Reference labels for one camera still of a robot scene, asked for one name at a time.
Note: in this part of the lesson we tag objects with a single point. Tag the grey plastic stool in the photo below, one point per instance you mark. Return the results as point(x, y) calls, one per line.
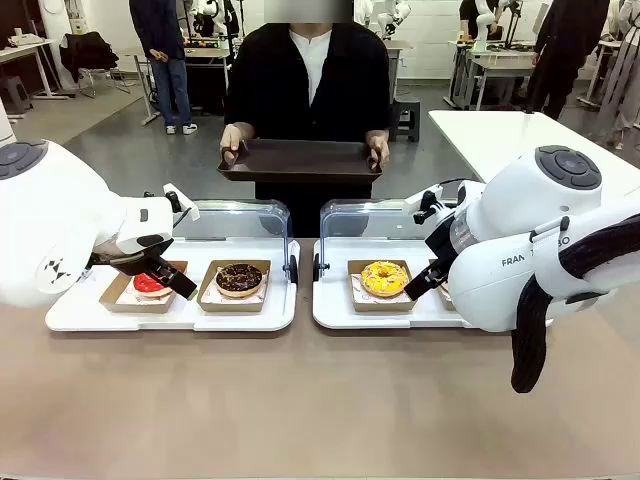
point(15, 92)

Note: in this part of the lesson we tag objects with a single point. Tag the bystander in blue jeans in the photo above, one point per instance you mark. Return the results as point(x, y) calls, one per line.
point(170, 65)

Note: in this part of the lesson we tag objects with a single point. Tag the white display tray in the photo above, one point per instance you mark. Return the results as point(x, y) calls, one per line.
point(240, 320)
point(335, 315)

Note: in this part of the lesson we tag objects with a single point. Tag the white background desk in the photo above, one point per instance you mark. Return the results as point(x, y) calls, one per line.
point(25, 47)

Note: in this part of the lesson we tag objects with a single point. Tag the yellow sprinkled donut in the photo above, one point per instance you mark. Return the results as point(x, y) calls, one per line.
point(383, 279)

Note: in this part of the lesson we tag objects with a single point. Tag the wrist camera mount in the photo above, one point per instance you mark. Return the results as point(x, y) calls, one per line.
point(422, 197)
point(181, 202)

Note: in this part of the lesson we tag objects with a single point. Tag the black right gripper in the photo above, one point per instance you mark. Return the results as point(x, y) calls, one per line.
point(442, 240)

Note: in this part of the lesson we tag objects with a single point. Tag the chocolate donut with crumb topping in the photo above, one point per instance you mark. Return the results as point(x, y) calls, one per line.
point(239, 280)

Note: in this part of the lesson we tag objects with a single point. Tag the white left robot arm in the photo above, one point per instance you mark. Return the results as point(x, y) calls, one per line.
point(50, 225)

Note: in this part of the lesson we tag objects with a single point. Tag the person in black top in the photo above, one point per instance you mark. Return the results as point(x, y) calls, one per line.
point(270, 75)

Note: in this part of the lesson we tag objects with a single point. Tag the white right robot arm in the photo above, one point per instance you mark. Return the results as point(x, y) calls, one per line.
point(500, 280)

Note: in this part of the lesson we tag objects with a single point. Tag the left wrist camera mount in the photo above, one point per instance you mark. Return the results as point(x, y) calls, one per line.
point(181, 202)

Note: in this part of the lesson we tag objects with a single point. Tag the black plastic stool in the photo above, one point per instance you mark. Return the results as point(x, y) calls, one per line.
point(406, 117)

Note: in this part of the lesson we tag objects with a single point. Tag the grey background workbench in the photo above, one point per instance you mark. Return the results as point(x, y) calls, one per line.
point(495, 62)

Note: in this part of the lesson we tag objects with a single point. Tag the bystander in grey coat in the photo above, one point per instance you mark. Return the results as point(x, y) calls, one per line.
point(622, 75)

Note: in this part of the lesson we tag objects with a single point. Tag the bystander in black clothes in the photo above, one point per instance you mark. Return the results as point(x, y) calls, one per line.
point(565, 50)

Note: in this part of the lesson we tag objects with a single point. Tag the clear plastic dome cover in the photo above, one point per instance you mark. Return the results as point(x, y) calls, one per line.
point(365, 220)
point(240, 220)

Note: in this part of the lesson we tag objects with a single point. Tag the kraft paper donut box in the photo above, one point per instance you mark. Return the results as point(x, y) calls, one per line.
point(445, 297)
point(356, 305)
point(206, 300)
point(112, 297)

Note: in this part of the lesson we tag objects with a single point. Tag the white rectangular table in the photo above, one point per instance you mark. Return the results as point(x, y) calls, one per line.
point(500, 135)

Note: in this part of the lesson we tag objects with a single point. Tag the dark brown serving tray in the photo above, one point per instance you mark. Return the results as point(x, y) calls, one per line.
point(300, 160)

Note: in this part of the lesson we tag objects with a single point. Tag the black jacket on chair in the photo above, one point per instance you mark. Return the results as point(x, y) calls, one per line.
point(87, 55)

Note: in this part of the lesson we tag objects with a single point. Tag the red glazed donut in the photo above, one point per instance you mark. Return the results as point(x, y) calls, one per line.
point(145, 285)

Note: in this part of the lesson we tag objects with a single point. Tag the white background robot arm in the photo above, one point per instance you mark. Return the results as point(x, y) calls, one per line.
point(484, 25)

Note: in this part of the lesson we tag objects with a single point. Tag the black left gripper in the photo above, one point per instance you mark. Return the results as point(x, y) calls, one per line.
point(130, 262)

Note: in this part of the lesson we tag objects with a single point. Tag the person's left hand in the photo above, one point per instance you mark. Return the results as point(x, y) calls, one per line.
point(378, 145)

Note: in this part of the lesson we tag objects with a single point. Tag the white printed paper liner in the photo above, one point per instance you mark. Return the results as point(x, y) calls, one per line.
point(357, 292)
point(130, 299)
point(212, 295)

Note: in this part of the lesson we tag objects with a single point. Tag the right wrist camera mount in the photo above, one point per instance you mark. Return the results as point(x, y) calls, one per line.
point(422, 197)

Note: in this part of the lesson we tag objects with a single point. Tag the person's right hand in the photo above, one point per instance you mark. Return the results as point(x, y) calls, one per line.
point(232, 140)

